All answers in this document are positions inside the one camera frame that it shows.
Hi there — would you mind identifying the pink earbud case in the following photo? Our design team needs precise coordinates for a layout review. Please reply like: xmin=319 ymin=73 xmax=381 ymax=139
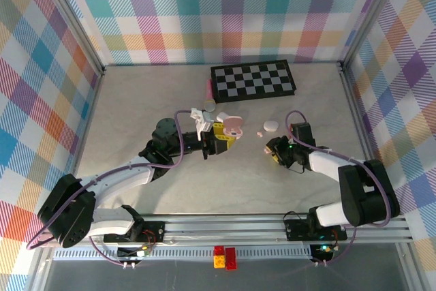
xmin=221 ymin=116 xmax=245 ymax=139

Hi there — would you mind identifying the white round earbud case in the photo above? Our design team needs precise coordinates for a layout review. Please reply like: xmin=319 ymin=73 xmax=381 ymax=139
xmin=263 ymin=119 xmax=281 ymax=134

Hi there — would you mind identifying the pink cylindrical tube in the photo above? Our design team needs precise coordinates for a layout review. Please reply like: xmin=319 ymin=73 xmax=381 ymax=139
xmin=203 ymin=78 xmax=217 ymax=112

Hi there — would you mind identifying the black grey checkerboard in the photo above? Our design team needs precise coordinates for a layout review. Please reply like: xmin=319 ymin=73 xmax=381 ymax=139
xmin=210 ymin=59 xmax=297 ymax=104

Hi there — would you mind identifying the long red toy brick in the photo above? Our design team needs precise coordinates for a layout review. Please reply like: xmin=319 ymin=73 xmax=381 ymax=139
xmin=225 ymin=247 xmax=238 ymax=271

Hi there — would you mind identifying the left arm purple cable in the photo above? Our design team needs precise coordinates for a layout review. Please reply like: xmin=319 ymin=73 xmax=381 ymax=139
xmin=26 ymin=109 xmax=195 ymax=266

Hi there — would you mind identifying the aluminium floor side rail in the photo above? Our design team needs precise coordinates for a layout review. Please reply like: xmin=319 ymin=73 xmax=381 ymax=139
xmin=27 ymin=67 xmax=106 ymax=291
xmin=339 ymin=62 xmax=415 ymax=291

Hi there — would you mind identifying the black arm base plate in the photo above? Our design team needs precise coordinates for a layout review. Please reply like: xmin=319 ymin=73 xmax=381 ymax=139
xmin=103 ymin=221 xmax=167 ymax=245
xmin=283 ymin=218 xmax=348 ymax=241

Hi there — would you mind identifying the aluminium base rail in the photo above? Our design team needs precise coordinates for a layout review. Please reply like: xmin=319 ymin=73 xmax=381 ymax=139
xmin=35 ymin=212 xmax=411 ymax=247

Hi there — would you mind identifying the black electronics bracket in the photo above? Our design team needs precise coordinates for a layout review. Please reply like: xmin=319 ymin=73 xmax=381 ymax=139
xmin=116 ymin=245 xmax=153 ymax=261
xmin=309 ymin=243 xmax=341 ymax=260

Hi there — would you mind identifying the white slotted cable duct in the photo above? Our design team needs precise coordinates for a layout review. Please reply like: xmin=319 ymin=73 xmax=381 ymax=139
xmin=53 ymin=248 xmax=316 ymax=260

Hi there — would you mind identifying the aluminium frame post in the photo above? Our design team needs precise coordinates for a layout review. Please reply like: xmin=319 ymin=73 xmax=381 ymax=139
xmin=32 ymin=0 xmax=106 ymax=77
xmin=339 ymin=0 xmax=409 ymax=74

